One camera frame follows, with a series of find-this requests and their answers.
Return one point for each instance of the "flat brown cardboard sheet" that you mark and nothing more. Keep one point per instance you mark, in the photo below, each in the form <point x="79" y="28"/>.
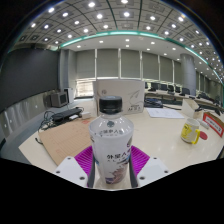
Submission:
<point x="66" y="140"/>

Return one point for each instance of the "long curved conference desk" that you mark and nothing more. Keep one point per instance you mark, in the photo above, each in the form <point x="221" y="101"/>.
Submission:
<point x="173" y="96"/>

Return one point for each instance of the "row of black office chairs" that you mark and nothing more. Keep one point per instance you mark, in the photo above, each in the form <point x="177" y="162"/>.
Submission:
<point x="170" y="88"/>

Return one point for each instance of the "recessed round ceiling lights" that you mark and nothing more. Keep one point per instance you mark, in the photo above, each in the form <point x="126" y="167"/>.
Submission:
<point x="99" y="16"/>

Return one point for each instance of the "old grey monitor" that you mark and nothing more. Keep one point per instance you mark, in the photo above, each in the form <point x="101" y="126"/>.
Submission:
<point x="60" y="99"/>

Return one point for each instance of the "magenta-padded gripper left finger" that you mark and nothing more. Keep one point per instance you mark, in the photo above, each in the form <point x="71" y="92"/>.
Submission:
<point x="78" y="166"/>

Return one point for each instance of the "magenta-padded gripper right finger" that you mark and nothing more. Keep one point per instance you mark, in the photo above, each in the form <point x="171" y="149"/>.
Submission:
<point x="145" y="166"/>

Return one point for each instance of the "black desk telephone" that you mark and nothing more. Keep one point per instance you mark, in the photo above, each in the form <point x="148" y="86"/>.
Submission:
<point x="153" y="103"/>

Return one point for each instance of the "white printed paper sheet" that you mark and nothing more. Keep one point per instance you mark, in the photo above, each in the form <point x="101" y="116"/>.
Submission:
<point x="165" y="113"/>

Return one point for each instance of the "red-edged open cardboard box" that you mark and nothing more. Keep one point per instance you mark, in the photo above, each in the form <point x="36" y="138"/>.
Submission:
<point x="213" y="124"/>

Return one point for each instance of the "small open beige cardboard box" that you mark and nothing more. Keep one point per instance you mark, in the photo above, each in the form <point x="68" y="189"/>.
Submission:
<point x="190" y="107"/>

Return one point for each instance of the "white labelled black-capped drink bottle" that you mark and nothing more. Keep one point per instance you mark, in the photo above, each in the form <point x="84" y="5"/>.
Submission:
<point x="111" y="140"/>

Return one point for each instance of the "long black desk device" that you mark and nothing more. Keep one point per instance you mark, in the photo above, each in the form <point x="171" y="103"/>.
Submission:
<point x="66" y="115"/>

